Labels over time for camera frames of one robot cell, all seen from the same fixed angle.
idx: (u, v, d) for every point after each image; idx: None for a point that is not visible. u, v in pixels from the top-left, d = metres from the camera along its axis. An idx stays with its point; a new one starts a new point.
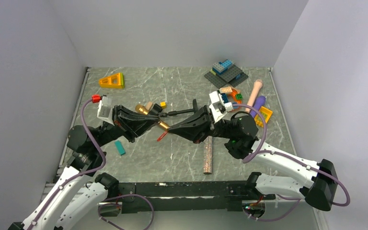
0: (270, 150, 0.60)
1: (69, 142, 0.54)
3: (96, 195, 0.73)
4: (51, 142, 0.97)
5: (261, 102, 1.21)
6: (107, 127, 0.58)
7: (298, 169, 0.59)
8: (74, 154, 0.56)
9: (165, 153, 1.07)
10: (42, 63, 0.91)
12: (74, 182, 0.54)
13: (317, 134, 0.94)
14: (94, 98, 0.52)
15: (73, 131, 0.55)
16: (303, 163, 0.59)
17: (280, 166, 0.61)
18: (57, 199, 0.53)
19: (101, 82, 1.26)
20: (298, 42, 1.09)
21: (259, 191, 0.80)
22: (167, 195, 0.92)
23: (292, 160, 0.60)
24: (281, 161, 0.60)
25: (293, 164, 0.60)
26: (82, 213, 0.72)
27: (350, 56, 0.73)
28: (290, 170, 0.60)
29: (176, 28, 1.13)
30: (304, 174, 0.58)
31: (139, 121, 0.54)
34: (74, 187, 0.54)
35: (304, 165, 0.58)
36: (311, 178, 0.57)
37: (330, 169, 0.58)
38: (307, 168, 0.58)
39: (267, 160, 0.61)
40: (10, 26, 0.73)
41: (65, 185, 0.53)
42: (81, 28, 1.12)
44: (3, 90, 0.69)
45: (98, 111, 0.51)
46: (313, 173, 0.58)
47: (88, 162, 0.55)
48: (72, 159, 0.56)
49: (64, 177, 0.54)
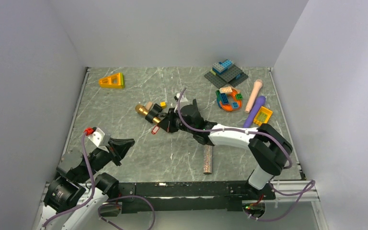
0: (220, 128, 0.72)
1: (62, 166, 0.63)
3: (93, 203, 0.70)
4: (51, 141, 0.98)
5: (261, 102, 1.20)
6: (96, 155, 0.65)
7: (240, 136, 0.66)
8: (48, 193, 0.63)
9: (165, 153, 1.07)
10: (42, 63, 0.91)
12: (54, 221, 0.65)
13: (316, 134, 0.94)
14: (87, 131, 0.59)
15: (68, 157, 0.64)
16: (244, 130, 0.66)
17: (229, 138, 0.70)
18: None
19: (101, 82, 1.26)
20: (298, 42, 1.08)
21: (255, 187, 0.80)
22: (167, 195, 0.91)
23: (235, 130, 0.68)
24: (229, 134, 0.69)
25: (236, 134, 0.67)
26: (85, 220, 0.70)
27: (350, 58, 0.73)
28: (235, 139, 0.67)
29: (176, 28, 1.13)
30: (244, 139, 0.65)
31: (123, 145, 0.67)
34: (55, 224, 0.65)
35: (244, 131, 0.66)
36: (248, 139, 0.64)
37: (269, 130, 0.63)
38: (246, 133, 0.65)
39: (222, 137, 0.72)
40: (11, 26, 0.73)
41: (46, 225, 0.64)
42: (81, 28, 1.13)
44: (3, 90, 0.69)
45: (99, 140, 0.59)
46: (251, 136, 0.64)
47: (66, 195, 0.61)
48: (47, 199, 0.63)
49: (45, 216, 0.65)
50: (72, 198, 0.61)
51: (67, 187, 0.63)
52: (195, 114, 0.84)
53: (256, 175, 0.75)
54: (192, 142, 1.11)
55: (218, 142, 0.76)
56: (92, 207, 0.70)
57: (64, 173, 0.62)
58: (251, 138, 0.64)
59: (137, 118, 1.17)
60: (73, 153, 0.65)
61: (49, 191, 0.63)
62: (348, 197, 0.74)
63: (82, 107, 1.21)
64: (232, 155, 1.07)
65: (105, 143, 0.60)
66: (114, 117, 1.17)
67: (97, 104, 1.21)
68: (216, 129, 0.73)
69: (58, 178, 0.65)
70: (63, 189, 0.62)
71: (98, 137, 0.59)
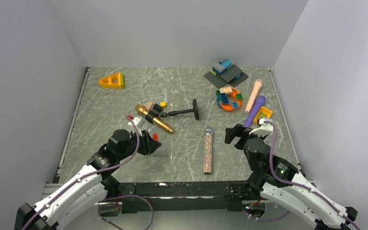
0: (310, 189, 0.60)
1: (112, 137, 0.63)
3: (94, 194, 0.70)
4: (51, 142, 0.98)
5: (261, 102, 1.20)
6: None
7: (330, 212, 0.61)
8: (94, 156, 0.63)
9: (165, 153, 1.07)
10: (42, 64, 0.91)
12: (90, 178, 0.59)
13: (316, 134, 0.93)
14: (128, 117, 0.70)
15: (119, 130, 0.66)
16: (337, 209, 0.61)
17: (310, 201, 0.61)
18: (73, 189, 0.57)
19: (101, 82, 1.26)
20: (298, 42, 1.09)
21: (260, 194, 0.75)
22: (167, 195, 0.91)
23: (327, 202, 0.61)
24: (316, 200, 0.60)
25: (327, 207, 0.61)
26: (82, 210, 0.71)
27: (351, 57, 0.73)
28: (322, 212, 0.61)
29: (176, 28, 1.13)
30: (334, 217, 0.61)
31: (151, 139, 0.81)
34: (89, 182, 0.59)
35: (338, 211, 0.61)
36: (339, 224, 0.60)
37: (355, 216, 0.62)
38: (338, 214, 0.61)
39: (302, 195, 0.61)
40: (10, 25, 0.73)
41: (83, 179, 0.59)
42: (81, 28, 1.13)
44: (4, 90, 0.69)
45: (139, 121, 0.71)
46: (341, 220, 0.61)
47: (107, 164, 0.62)
48: (92, 160, 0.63)
49: (82, 173, 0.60)
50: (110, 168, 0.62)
51: (109, 158, 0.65)
52: (265, 149, 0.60)
53: (284, 202, 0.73)
54: (193, 142, 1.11)
55: (283, 189, 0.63)
56: (91, 198, 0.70)
57: (112, 143, 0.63)
58: (343, 223, 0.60)
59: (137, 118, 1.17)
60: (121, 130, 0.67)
61: (94, 156, 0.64)
62: (347, 198, 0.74)
63: (82, 107, 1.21)
64: (232, 155, 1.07)
65: (140, 124, 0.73)
66: (114, 118, 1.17)
67: (97, 105, 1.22)
68: (303, 186, 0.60)
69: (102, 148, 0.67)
70: (107, 159, 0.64)
71: (137, 120, 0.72)
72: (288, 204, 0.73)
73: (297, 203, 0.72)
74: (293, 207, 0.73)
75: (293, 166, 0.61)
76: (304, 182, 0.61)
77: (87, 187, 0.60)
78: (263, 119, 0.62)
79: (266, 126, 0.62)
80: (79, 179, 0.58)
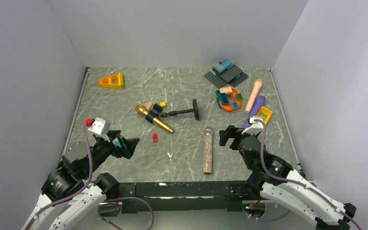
0: (305, 185, 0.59)
1: (66, 155, 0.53)
3: (91, 200, 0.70)
4: (51, 142, 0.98)
5: (261, 102, 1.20)
6: (97, 147, 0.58)
7: (327, 209, 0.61)
8: (48, 179, 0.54)
9: (165, 153, 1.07)
10: (42, 64, 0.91)
12: (48, 211, 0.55)
13: (316, 134, 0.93)
14: (87, 121, 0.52)
15: (76, 145, 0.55)
16: (334, 204, 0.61)
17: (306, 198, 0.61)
18: (34, 225, 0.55)
19: (101, 82, 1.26)
20: (298, 42, 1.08)
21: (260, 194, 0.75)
22: (167, 195, 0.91)
23: (324, 199, 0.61)
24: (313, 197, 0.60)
25: (323, 203, 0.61)
26: (80, 217, 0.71)
27: (351, 57, 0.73)
28: (319, 207, 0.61)
29: (176, 28, 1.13)
30: (331, 214, 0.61)
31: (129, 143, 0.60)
34: (48, 215, 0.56)
35: (334, 207, 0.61)
36: (337, 220, 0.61)
37: (353, 213, 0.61)
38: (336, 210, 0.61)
39: (299, 192, 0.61)
40: (10, 25, 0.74)
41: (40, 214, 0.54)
42: (81, 28, 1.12)
44: (4, 90, 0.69)
45: (101, 129, 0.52)
46: (339, 216, 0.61)
47: (64, 187, 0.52)
48: (46, 186, 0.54)
49: (40, 205, 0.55)
50: (69, 190, 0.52)
51: (68, 178, 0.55)
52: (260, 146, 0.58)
53: (284, 201, 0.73)
54: (192, 142, 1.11)
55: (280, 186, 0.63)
56: (89, 204, 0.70)
57: (67, 163, 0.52)
58: (340, 219, 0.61)
59: (137, 118, 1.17)
60: (80, 144, 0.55)
61: (50, 177, 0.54)
62: (347, 198, 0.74)
63: (82, 107, 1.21)
64: (232, 155, 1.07)
65: (107, 130, 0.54)
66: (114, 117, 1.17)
67: (97, 104, 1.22)
68: (299, 183, 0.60)
69: (60, 166, 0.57)
70: (64, 180, 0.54)
71: (99, 125, 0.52)
72: (288, 203, 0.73)
73: (297, 202, 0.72)
74: (293, 205, 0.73)
75: (287, 164, 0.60)
76: (300, 178, 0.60)
77: (51, 215, 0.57)
78: (254, 117, 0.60)
79: (257, 124, 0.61)
80: (35, 216, 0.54)
